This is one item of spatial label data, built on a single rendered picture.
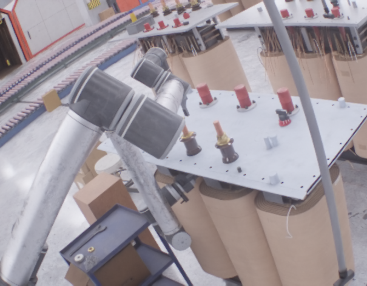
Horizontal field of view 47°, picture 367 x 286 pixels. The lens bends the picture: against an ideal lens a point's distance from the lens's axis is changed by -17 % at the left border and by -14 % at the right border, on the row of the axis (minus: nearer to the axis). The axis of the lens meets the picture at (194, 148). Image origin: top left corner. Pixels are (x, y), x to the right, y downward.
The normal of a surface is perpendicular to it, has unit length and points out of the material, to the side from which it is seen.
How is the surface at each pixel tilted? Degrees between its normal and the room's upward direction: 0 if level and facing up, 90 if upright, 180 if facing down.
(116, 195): 90
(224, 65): 90
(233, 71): 90
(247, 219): 90
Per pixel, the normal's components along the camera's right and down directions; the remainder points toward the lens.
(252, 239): -0.07, 0.49
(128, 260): 0.65, 0.11
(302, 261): -0.34, 0.55
